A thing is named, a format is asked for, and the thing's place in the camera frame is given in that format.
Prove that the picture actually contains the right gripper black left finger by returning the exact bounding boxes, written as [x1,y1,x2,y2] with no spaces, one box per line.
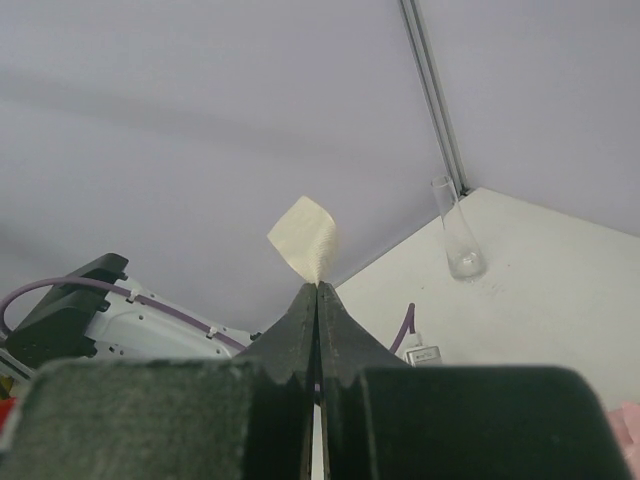
[1,284,318,479]

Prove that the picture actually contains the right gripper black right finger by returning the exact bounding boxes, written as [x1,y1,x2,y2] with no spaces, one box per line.
[317,283,631,479]

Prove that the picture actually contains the cream ribbon gold lettering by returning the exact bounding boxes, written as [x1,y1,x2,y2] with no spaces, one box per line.
[267,196,338,285]

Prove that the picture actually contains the pink wrapping paper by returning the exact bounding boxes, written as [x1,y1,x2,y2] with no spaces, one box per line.
[608,403,640,479]

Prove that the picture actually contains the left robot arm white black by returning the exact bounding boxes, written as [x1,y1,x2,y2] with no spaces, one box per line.
[1,253,258,381]

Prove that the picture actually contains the clear glass vase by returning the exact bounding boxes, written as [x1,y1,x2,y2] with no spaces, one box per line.
[431,175,487,282]

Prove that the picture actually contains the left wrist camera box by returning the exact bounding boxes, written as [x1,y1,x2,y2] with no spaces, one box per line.
[404,345,442,367]

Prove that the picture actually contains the left aluminium frame post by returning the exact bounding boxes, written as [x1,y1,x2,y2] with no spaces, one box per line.
[399,0,471,196]

